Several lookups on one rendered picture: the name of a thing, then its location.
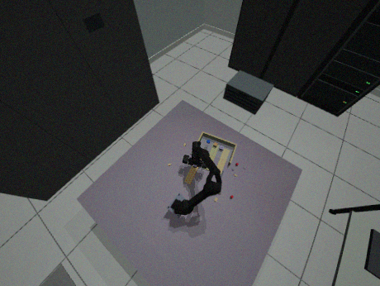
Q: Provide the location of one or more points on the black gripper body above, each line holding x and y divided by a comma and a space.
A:
187, 160

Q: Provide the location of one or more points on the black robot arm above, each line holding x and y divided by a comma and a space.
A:
210, 188

